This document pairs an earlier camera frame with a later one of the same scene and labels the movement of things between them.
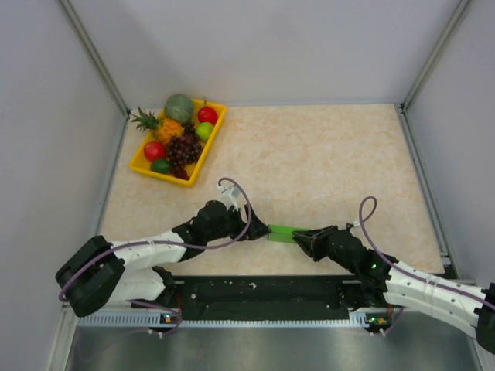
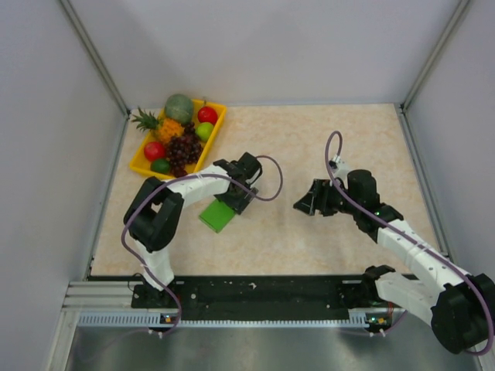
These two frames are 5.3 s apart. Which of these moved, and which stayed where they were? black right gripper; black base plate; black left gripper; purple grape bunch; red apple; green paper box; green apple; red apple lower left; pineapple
Moved: green paper box; black right gripper; black left gripper
Stayed: red apple; pineapple; purple grape bunch; green apple; black base plate; red apple lower left
